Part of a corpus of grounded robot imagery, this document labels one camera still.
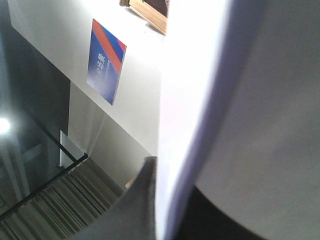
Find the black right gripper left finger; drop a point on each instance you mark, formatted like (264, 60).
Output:
(132, 217)

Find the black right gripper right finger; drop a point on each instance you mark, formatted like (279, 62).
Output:
(204, 221)

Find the white paper sheet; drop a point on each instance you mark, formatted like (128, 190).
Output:
(240, 115)

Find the round emblem wooden plaque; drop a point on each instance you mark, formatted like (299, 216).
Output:
(146, 11)

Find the blue red wall sign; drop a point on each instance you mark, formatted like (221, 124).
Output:
(106, 56)

